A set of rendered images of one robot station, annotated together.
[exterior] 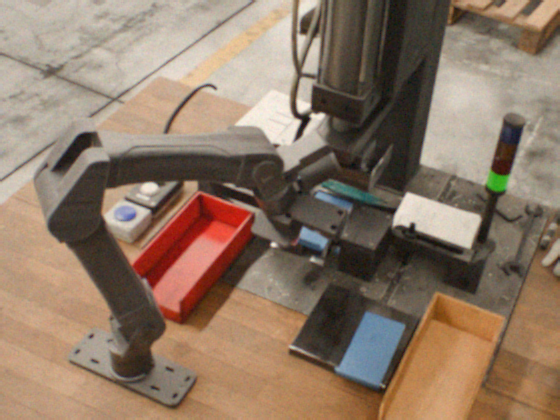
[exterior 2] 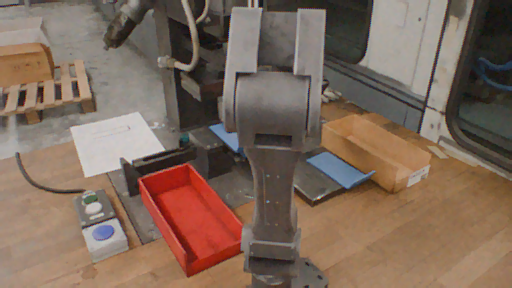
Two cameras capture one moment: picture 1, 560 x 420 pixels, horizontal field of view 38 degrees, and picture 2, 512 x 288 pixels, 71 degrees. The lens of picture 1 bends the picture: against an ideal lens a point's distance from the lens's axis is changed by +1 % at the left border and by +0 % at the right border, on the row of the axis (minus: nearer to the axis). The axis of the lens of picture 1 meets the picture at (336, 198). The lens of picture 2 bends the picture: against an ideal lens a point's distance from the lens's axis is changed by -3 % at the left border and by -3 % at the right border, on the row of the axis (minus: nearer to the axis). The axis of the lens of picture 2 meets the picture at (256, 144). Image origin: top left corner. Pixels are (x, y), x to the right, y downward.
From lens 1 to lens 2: 0.98 m
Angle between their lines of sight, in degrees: 43
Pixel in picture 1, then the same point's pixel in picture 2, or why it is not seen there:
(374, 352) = (340, 168)
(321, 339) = (315, 185)
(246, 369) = (313, 231)
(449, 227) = not seen: hidden behind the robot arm
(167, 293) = (207, 246)
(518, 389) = not seen: hidden behind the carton
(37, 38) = not seen: outside the picture
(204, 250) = (182, 210)
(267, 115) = (89, 138)
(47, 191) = (278, 89)
